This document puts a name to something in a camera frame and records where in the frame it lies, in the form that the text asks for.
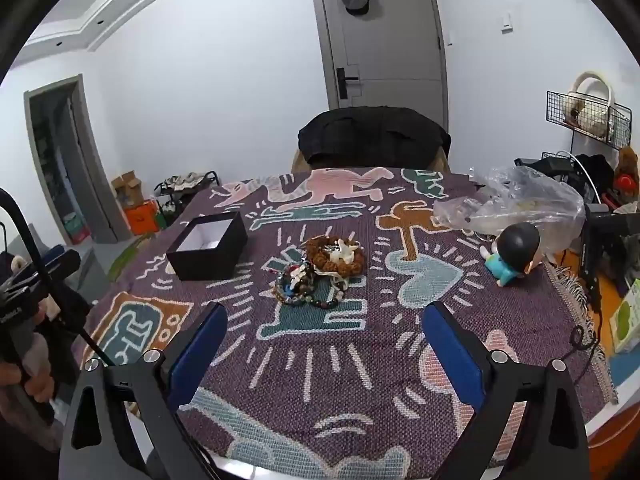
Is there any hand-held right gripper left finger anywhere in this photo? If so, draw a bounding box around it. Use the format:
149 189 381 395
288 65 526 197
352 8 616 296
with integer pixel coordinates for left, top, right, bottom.
59 301 229 480

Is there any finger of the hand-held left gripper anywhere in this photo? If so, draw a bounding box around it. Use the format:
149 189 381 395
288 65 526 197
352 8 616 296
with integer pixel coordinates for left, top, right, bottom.
0 272 51 307
27 249 82 283

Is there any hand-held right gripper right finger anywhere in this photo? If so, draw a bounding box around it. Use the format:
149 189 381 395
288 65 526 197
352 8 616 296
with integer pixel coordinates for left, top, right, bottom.
421 301 591 480

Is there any black box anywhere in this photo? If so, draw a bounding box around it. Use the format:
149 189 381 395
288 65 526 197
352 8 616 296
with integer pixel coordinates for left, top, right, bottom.
165 211 249 282

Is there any pile of mixed jewelry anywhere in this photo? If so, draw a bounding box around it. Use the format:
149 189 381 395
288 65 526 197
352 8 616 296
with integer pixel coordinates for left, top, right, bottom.
274 255 352 311

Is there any white carved pendant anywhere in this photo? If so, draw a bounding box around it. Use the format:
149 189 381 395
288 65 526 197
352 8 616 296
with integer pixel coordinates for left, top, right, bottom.
332 240 362 264

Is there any brown bead bracelet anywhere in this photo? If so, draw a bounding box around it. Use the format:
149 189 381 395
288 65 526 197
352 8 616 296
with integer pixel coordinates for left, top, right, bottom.
306 235 368 277

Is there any person's left hand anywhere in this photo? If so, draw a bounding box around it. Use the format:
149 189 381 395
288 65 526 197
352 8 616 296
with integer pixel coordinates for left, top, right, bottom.
21 367 57 405

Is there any black metal pole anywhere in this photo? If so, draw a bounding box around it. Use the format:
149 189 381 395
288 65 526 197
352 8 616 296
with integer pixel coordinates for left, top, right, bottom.
0 189 119 368

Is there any orange box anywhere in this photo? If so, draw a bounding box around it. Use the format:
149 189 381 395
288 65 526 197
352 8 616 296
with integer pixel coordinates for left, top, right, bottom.
124 200 160 236

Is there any printed blanket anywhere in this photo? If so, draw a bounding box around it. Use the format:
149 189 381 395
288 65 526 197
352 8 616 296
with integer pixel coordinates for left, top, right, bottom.
75 166 618 480

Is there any cardboard box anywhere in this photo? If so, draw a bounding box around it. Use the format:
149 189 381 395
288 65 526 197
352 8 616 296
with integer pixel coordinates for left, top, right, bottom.
111 171 144 209

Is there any black-haired doll figure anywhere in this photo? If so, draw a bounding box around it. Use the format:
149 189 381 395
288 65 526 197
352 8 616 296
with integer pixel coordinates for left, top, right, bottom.
479 221 542 288

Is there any black shoe rack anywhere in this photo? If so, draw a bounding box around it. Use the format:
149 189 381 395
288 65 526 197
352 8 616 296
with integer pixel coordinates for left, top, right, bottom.
154 171 221 222

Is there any clear plastic bag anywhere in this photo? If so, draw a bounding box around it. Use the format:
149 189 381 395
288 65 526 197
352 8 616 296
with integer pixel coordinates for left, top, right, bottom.
432 165 587 256

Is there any green and white box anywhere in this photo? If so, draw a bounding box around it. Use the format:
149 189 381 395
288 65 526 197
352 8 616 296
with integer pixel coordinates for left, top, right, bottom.
607 280 640 354

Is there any black stand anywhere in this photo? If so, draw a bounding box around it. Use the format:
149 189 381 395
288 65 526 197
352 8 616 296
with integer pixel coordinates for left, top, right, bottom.
581 204 640 312

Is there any black bag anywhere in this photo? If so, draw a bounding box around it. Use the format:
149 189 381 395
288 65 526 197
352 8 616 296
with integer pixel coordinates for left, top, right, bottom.
574 154 616 197

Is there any brown plush toy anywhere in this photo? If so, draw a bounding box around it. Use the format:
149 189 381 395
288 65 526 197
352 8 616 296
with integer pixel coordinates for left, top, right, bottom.
612 147 640 197

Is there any white handbag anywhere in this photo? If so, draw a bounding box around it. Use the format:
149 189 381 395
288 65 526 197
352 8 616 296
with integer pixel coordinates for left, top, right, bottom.
560 71 615 136

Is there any grey door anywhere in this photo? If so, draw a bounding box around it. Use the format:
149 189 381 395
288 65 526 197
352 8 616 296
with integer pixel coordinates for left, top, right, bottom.
307 0 449 126

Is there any grey doorway frame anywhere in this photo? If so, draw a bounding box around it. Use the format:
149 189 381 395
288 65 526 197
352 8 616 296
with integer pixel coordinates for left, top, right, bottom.
24 75 119 247

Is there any black wire rack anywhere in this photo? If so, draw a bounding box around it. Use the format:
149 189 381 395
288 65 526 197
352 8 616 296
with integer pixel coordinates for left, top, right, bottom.
545 90 633 149

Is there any black door handle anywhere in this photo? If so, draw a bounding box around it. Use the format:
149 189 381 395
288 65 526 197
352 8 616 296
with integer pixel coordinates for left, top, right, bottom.
336 66 361 101

